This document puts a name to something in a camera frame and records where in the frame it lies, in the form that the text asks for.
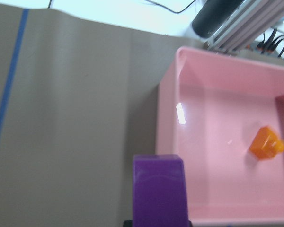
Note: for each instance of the purple block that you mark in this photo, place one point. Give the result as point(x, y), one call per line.
point(159, 191)

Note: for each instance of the orange block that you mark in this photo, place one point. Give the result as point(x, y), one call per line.
point(266, 144)

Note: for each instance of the pink plastic box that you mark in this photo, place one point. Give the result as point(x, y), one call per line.
point(210, 108)

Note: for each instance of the black water bottle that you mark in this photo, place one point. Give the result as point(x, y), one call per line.
point(212, 15)

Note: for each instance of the aluminium frame post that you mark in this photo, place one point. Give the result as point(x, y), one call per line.
point(249, 21)

